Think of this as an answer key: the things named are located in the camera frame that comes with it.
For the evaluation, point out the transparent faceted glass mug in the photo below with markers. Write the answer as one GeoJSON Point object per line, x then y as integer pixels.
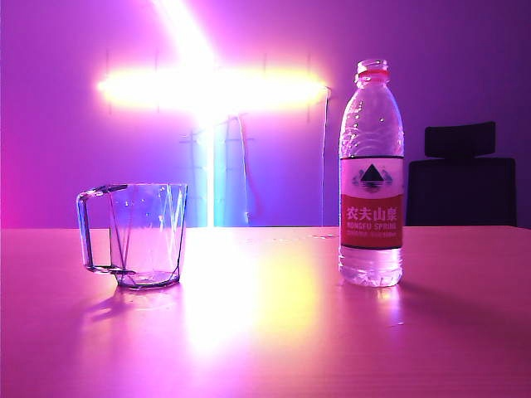
{"type": "Point", "coordinates": [145, 232]}

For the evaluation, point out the long horizontal led light bar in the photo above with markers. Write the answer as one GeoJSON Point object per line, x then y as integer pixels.
{"type": "Point", "coordinates": [207, 87]}

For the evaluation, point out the cyan upright led light strip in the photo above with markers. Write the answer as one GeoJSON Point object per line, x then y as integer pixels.
{"type": "Point", "coordinates": [210, 174]}

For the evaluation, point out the clear plastic water bottle red label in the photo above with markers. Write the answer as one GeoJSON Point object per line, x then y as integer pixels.
{"type": "Point", "coordinates": [371, 207]}

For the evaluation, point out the slanted led light strip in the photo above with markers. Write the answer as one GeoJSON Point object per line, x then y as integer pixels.
{"type": "Point", "coordinates": [182, 29]}

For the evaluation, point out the black office chair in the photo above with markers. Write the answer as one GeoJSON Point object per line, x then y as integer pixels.
{"type": "Point", "coordinates": [460, 186]}

